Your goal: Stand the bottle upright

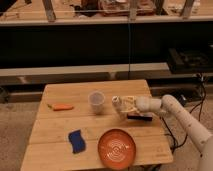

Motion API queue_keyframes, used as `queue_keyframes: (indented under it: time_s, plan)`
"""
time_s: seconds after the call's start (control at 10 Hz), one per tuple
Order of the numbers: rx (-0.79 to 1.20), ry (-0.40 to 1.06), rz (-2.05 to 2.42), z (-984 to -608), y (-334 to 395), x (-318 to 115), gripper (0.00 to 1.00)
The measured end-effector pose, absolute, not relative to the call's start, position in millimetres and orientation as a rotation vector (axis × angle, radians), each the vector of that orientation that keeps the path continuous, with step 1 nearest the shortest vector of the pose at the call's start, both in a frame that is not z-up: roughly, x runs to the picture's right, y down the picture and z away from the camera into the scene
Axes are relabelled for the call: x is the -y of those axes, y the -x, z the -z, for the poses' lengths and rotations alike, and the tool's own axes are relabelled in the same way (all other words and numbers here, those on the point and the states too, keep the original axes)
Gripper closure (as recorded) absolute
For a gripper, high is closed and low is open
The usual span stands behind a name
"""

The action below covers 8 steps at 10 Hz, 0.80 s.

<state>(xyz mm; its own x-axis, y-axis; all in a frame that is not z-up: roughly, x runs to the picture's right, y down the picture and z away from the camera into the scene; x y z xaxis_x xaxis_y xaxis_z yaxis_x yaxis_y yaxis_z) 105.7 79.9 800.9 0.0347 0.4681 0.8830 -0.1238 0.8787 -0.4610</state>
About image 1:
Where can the blue sponge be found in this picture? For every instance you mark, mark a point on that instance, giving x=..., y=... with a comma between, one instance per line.
x=77, y=142

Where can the white plastic bottle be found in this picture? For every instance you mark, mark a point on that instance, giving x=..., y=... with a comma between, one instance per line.
x=119, y=106

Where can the long metal shelf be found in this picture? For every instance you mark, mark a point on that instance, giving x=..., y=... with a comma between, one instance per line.
x=43, y=75

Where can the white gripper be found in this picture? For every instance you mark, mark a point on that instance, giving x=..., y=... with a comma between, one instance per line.
x=143, y=109

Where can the orange toy carrot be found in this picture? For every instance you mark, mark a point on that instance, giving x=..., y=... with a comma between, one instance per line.
x=60, y=107

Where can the wooden table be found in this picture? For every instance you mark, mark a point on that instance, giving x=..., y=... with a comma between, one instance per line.
x=49, y=148

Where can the black crate on shelf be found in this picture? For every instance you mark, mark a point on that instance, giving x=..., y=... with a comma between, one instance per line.
x=190, y=61

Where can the orange ridged plate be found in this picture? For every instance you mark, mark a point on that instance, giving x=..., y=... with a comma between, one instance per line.
x=116, y=149

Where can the clear plastic cup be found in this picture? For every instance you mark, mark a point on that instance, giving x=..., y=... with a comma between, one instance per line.
x=96, y=100

